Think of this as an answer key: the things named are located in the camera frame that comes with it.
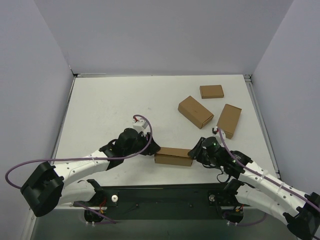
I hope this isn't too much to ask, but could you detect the folded box far back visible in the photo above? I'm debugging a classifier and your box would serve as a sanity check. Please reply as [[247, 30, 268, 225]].
[[199, 85, 224, 99]]

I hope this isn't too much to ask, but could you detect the folded box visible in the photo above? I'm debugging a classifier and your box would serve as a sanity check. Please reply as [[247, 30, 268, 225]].
[[177, 96, 214, 129], [199, 85, 224, 99], [217, 104, 242, 140]]

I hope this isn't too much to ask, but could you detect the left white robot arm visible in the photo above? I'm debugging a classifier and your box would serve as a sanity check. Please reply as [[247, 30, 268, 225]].
[[20, 128, 161, 217]]

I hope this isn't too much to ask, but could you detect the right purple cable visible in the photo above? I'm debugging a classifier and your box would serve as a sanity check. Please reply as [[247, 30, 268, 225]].
[[217, 127, 320, 227]]

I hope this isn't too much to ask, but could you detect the purple cable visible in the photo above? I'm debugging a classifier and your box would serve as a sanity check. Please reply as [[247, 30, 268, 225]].
[[4, 114, 153, 225], [217, 127, 320, 227]]

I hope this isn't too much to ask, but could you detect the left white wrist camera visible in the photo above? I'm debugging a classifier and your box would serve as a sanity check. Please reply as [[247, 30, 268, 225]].
[[132, 118, 148, 134]]

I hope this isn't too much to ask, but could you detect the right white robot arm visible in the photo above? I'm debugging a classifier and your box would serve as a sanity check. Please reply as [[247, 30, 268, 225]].
[[188, 136, 320, 240]]

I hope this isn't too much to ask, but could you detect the folded box middle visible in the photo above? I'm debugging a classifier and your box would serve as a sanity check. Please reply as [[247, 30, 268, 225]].
[[177, 96, 214, 129]]

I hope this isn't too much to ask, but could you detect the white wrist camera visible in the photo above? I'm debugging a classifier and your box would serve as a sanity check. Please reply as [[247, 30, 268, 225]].
[[211, 126, 226, 140], [132, 118, 148, 134]]

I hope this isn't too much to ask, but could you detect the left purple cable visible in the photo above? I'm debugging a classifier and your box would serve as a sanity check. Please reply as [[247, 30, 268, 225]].
[[4, 114, 153, 225]]

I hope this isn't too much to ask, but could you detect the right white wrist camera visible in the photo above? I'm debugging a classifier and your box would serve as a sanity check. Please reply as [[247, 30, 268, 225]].
[[211, 126, 226, 140]]

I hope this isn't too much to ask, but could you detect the folded box right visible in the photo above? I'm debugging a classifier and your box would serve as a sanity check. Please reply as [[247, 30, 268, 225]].
[[217, 104, 242, 140]]

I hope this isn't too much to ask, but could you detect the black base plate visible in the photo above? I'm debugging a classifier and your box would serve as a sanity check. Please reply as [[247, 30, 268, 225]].
[[73, 183, 244, 222]]

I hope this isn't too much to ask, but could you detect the brown paper box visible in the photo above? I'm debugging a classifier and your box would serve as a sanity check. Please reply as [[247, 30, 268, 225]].
[[154, 147, 194, 167]]

